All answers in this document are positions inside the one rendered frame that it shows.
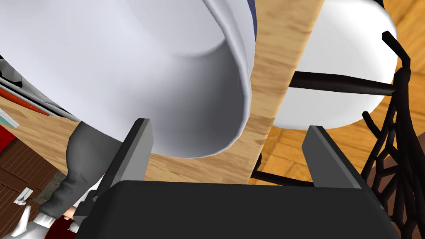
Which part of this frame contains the grey and red book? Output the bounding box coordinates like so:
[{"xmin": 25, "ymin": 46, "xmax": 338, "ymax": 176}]
[{"xmin": 0, "ymin": 54, "xmax": 82, "ymax": 130}]

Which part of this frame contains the large white bowl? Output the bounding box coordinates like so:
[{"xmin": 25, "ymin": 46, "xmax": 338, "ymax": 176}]
[{"xmin": 0, "ymin": 0, "xmax": 258, "ymax": 159}]

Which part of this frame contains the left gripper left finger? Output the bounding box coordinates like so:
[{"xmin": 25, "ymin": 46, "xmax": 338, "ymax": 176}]
[{"xmin": 95, "ymin": 118, "xmax": 154, "ymax": 197}]

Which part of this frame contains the white chair with black frame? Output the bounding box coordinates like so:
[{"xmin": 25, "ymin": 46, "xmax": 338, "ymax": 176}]
[{"xmin": 249, "ymin": 0, "xmax": 425, "ymax": 239}]

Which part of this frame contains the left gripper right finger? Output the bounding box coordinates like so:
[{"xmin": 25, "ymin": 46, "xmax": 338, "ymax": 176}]
[{"xmin": 301, "ymin": 125, "xmax": 363, "ymax": 190}]

